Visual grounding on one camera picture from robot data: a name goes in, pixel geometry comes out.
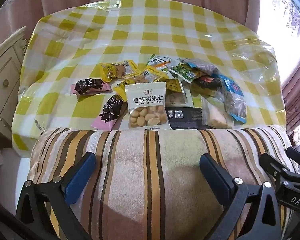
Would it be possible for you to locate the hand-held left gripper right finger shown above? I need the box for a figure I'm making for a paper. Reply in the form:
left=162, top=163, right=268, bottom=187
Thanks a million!
left=199, top=153, right=283, bottom=240

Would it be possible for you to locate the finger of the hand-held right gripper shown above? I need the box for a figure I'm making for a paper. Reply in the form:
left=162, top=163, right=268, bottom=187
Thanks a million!
left=259, top=152, right=300, bottom=183
left=286, top=147, right=300, bottom=174

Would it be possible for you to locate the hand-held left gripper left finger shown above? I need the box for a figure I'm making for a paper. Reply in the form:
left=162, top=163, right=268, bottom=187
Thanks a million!
left=15, top=152, right=97, bottom=240

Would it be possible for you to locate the clear round cracker packet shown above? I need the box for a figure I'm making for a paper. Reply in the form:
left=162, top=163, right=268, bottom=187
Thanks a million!
left=201, top=96, right=234, bottom=129

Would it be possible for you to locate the black cracker packet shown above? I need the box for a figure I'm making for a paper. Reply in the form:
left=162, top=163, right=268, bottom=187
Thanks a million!
left=165, top=106, right=203, bottom=130

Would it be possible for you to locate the blue clear seed packet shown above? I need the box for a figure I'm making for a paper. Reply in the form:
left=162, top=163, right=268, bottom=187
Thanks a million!
left=219, top=75, right=248, bottom=125

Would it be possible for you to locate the white macadamia nut packet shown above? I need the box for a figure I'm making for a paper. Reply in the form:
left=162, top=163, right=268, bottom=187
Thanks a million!
left=124, top=81, right=172, bottom=130

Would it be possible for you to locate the yellow dried tofu packet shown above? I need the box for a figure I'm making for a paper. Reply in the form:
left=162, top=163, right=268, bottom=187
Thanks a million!
left=115, top=60, right=141, bottom=78

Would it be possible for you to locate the striped cushion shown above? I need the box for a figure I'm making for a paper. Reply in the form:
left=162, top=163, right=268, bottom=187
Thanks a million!
left=27, top=124, right=300, bottom=240

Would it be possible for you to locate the pink chocolate snack packet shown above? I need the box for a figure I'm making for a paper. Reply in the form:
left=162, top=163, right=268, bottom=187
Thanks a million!
left=91, top=94, right=123, bottom=131
left=71, top=78, right=113, bottom=97

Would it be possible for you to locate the clear nut packet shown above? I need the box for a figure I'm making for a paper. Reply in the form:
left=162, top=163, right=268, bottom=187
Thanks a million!
left=165, top=79, right=193, bottom=108

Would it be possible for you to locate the dark red snack packet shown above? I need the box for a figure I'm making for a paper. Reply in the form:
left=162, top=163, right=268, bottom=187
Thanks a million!
left=193, top=75, right=223, bottom=91

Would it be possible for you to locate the small yellow snack packet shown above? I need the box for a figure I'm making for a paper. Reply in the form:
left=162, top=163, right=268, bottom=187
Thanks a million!
left=114, top=79, right=131, bottom=102

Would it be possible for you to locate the green yellow snack packet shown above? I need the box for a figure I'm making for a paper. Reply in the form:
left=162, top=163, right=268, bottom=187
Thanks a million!
left=169, top=65, right=198, bottom=83

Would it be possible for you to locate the white cabinet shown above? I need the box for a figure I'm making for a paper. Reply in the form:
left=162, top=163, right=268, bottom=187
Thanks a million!
left=0, top=26, right=28, bottom=155

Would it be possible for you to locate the white green snack packet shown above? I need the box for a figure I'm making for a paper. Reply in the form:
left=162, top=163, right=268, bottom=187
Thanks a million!
left=146, top=54, right=173, bottom=72

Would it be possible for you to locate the yellow checked plastic tablecloth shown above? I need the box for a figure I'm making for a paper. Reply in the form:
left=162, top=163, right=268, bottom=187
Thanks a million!
left=11, top=0, right=288, bottom=155

